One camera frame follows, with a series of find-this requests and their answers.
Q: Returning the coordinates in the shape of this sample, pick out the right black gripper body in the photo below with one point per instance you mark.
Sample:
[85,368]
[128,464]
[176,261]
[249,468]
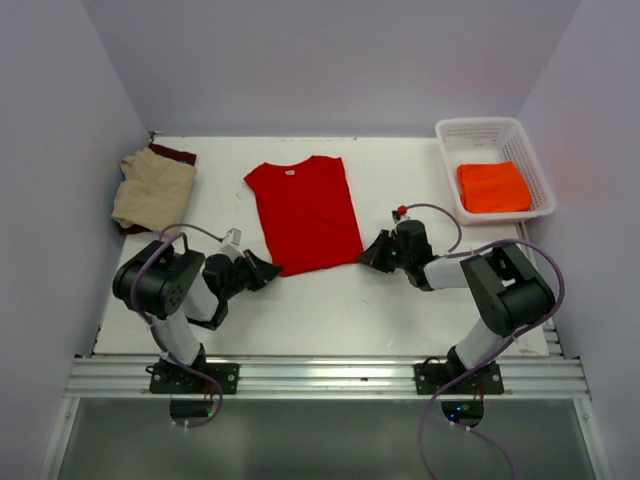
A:
[404,257]

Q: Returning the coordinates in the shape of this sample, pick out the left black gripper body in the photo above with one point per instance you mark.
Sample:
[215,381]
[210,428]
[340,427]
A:
[240,279]

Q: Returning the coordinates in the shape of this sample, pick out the red t shirt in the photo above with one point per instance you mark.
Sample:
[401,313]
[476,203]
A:
[306,214]

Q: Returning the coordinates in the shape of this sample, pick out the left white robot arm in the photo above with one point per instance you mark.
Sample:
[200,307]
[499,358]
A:
[173,292]

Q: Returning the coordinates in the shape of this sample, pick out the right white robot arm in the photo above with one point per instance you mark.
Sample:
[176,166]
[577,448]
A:
[508,291]

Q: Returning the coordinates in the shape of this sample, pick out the folded orange t shirt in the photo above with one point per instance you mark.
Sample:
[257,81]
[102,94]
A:
[493,188]

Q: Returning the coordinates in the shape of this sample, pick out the folded beige t shirt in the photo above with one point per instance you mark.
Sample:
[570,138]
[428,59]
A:
[155,192]

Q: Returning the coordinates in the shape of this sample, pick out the white plastic basket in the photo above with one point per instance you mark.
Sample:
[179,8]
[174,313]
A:
[493,140]

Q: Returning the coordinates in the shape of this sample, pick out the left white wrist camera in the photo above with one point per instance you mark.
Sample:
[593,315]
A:
[230,244]

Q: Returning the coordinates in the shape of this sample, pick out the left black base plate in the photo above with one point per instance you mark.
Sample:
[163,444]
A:
[167,378]

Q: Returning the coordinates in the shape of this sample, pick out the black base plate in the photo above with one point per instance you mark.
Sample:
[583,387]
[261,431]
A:
[167,378]
[432,374]

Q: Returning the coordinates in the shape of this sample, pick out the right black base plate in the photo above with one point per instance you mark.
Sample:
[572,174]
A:
[432,374]

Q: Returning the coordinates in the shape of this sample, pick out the aluminium mounting rail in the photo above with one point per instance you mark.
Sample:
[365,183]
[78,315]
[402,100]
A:
[342,378]

